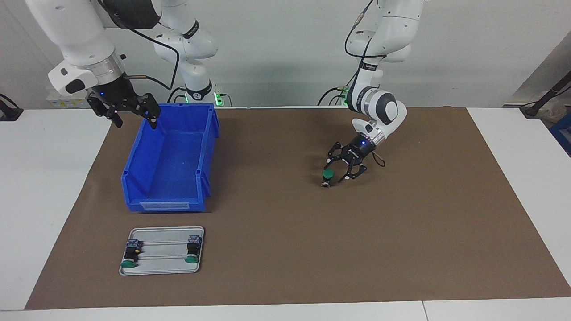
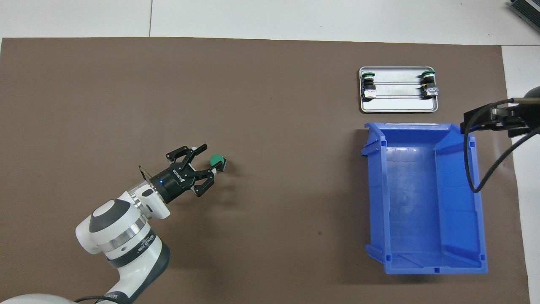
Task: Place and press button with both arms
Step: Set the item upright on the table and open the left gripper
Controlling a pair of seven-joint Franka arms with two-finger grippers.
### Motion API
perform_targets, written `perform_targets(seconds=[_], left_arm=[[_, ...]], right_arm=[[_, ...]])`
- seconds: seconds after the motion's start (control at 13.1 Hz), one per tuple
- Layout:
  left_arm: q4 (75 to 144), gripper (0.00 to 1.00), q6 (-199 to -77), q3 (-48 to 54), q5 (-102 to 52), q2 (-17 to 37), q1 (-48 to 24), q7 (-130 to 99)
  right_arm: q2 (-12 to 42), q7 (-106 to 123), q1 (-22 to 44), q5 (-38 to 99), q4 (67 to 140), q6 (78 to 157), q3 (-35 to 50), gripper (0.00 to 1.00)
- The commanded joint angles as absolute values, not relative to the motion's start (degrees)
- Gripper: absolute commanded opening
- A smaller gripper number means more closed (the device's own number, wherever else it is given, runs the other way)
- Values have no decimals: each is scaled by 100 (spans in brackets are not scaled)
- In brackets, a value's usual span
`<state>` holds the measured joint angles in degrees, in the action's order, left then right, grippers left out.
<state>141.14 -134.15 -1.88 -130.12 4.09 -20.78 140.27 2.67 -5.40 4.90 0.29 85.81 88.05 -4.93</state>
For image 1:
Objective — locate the brown table mat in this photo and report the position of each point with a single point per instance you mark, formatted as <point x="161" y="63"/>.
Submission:
<point x="357" y="232"/>

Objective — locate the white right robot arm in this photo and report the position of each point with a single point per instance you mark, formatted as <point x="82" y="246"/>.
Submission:
<point x="71" y="31"/>

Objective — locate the blue plastic storage bin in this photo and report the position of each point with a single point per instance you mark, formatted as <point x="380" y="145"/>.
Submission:
<point x="165" y="196"/>

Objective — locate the crumpled clear plastic bag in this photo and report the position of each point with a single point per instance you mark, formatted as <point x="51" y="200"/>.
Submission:
<point x="560" y="107"/>

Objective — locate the silver metal tray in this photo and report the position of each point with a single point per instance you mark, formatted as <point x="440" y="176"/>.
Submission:
<point x="165" y="234"/>

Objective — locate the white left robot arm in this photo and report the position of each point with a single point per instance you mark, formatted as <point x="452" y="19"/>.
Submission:
<point x="397" y="26"/>

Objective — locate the green push button switch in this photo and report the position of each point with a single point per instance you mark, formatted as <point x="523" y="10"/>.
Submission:
<point x="328" y="174"/>
<point x="193" y="250"/>
<point x="130" y="254"/>

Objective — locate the small white box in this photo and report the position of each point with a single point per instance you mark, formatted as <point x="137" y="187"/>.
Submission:
<point x="62" y="101"/>

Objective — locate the blue crate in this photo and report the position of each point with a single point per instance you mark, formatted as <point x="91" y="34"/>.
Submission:
<point x="564" y="133"/>

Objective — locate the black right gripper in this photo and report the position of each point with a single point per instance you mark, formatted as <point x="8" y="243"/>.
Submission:
<point x="113" y="93"/>

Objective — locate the black clamp mount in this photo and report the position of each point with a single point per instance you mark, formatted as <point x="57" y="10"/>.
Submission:
<point x="9" y="113"/>

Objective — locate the black stand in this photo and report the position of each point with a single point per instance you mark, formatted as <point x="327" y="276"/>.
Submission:
<point x="533" y="109"/>

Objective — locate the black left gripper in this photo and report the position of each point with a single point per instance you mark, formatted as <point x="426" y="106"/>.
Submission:
<point x="359" y="149"/>

